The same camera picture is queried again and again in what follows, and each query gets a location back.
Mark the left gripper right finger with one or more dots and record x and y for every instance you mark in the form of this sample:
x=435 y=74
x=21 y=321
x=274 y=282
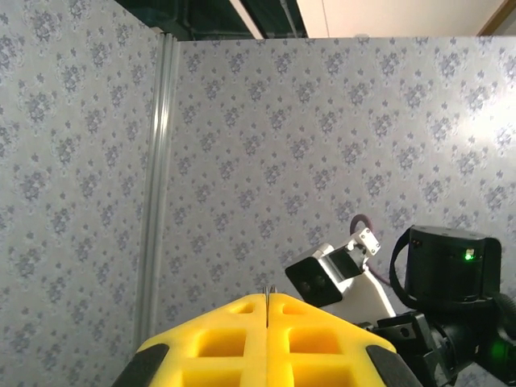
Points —
x=314 y=371

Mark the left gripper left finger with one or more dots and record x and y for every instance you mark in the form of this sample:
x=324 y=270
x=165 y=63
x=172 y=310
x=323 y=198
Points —
x=225 y=371

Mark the brown wooden trim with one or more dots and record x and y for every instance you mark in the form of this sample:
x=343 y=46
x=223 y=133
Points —
x=502 y=14

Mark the dark ceiling beam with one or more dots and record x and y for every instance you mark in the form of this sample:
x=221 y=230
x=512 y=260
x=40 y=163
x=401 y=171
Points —
x=193 y=16

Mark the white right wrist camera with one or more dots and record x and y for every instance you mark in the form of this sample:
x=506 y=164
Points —
x=346 y=266

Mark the aluminium corner post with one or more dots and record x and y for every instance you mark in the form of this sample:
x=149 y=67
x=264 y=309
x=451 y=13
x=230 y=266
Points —
x=157 y=181

